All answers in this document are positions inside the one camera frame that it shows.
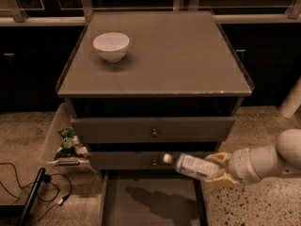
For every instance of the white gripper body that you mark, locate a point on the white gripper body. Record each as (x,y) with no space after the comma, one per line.
(239,165)

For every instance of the grey drawer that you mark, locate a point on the grey drawer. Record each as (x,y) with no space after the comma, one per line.
(128,161)
(151,198)
(152,130)

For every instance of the grey drawer cabinet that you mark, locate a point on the grey drawer cabinet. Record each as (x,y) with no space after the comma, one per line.
(178,64)

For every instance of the blue label plastic bottle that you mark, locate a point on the blue label plastic bottle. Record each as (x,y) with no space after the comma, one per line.
(194,167)

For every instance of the clear plastic storage bin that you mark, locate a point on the clear plastic storage bin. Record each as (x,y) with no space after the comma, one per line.
(52,144)

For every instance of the green snack bag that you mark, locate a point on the green snack bag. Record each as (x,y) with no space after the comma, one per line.
(67,132)

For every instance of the grey middle drawer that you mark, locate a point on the grey middle drawer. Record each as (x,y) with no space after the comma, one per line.
(128,161)

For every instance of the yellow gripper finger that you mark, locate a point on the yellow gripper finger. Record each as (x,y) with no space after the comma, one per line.
(225,180)
(222,159)

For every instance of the metal railing frame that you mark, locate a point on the metal railing frame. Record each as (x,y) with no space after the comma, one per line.
(80,11)

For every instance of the black flat bar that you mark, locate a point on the black flat bar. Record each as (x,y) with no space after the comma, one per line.
(31,198)

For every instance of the white ceramic bowl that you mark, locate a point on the white ceramic bowl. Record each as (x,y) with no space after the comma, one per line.
(112,46)

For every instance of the grey top drawer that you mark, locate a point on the grey top drawer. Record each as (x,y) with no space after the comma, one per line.
(152,130)

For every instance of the grey bottom drawer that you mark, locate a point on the grey bottom drawer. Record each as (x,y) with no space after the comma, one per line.
(151,198)

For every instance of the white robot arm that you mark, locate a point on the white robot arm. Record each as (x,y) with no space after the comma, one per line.
(288,146)

